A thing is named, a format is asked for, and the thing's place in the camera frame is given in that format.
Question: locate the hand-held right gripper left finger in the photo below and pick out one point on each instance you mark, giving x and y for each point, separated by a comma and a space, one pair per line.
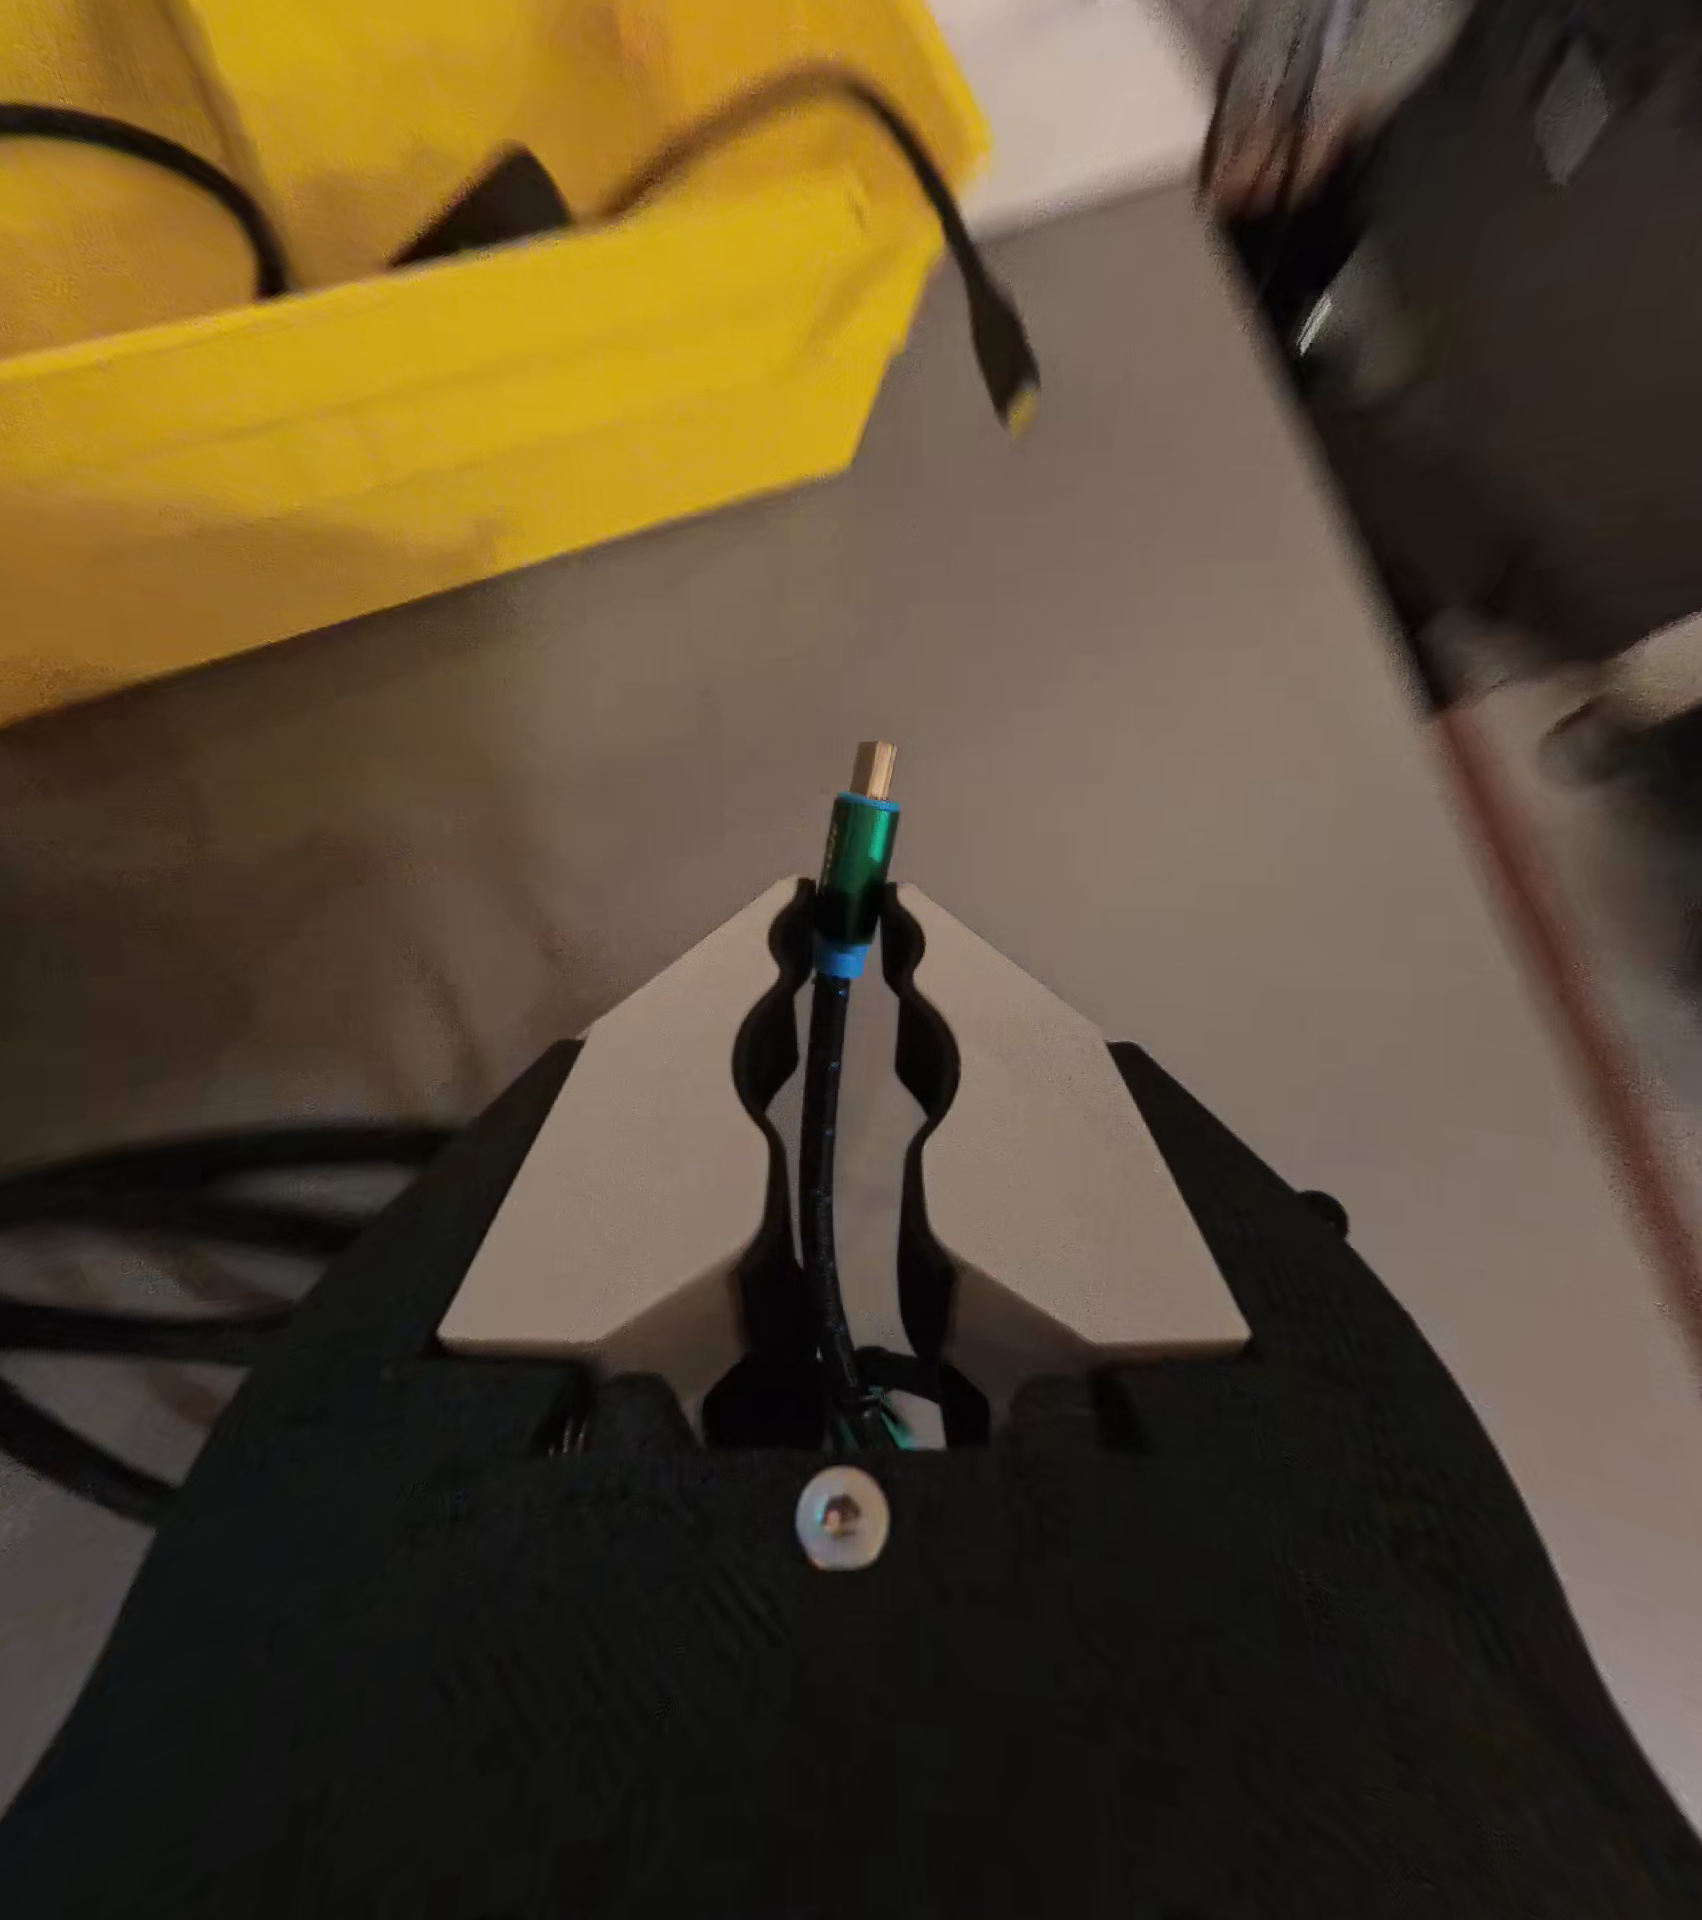
614, 1200

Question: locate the yellow bin with black divider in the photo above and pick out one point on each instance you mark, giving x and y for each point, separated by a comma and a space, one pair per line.
343, 421

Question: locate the black divider panel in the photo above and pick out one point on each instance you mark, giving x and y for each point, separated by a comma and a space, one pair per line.
499, 202

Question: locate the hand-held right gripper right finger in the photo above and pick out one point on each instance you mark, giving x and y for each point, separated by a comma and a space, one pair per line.
1077, 1200

